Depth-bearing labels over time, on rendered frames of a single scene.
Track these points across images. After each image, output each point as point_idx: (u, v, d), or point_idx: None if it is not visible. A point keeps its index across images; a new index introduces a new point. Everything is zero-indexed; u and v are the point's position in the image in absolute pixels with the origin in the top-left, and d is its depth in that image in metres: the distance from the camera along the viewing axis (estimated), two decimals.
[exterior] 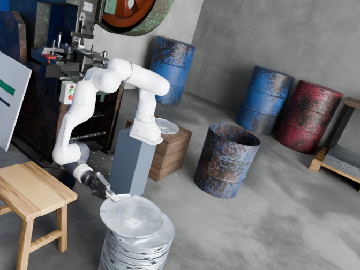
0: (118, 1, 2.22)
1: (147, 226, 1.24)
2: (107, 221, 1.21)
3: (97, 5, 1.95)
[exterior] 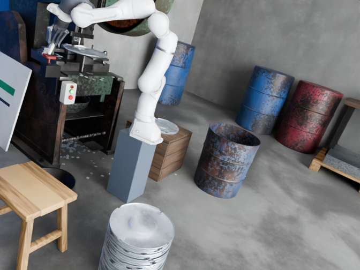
0: None
1: (71, 47, 1.96)
2: (92, 50, 2.10)
3: (97, 5, 1.95)
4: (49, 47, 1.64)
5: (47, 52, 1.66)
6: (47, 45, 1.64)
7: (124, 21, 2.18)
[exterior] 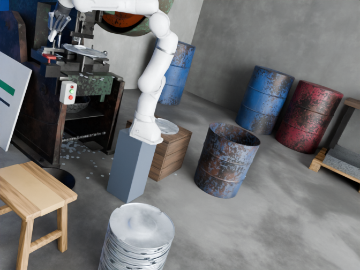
0: None
1: (99, 54, 2.00)
2: (77, 52, 1.86)
3: None
4: (50, 34, 1.61)
5: (49, 39, 1.64)
6: (49, 32, 1.61)
7: None
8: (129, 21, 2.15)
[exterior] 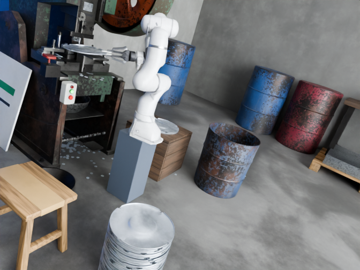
0: None
1: (83, 46, 2.05)
2: (104, 52, 2.01)
3: (97, 5, 1.95)
4: (107, 55, 2.04)
5: None
6: (107, 56, 2.03)
7: (124, 21, 2.18)
8: None
